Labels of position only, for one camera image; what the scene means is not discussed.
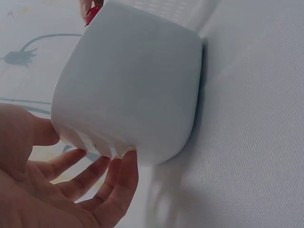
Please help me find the person's left hand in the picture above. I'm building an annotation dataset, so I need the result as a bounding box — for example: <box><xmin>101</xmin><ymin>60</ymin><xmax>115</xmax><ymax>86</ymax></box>
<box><xmin>0</xmin><ymin>103</ymin><xmax>139</xmax><ymax>228</ymax></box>

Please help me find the small red fruit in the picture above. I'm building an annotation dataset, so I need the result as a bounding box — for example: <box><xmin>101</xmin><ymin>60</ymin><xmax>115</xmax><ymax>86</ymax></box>
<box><xmin>84</xmin><ymin>6</ymin><xmax>103</xmax><ymax>27</ymax></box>

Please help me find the white perforated basket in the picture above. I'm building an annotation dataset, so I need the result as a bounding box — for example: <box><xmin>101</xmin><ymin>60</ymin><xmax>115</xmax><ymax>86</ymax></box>
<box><xmin>111</xmin><ymin>0</ymin><xmax>221</xmax><ymax>36</ymax></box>

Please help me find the white bowl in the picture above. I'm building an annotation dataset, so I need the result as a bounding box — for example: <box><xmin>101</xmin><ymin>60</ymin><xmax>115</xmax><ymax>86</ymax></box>
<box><xmin>50</xmin><ymin>0</ymin><xmax>204</xmax><ymax>166</ymax></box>

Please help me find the person's right hand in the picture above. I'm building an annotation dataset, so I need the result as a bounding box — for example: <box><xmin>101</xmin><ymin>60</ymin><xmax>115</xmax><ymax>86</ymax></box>
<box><xmin>79</xmin><ymin>0</ymin><xmax>105</xmax><ymax>20</ymax></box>

